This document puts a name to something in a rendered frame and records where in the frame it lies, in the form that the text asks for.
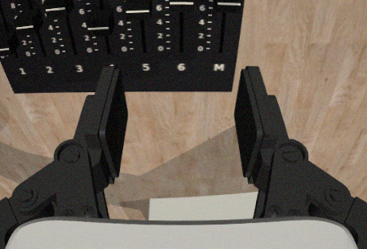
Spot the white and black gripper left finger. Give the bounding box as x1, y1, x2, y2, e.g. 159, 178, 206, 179
0, 66, 128, 249

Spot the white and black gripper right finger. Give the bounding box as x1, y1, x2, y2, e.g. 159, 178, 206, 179
234, 66, 367, 249

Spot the black lighting desk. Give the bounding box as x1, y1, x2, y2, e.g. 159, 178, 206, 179
0, 0, 245, 94

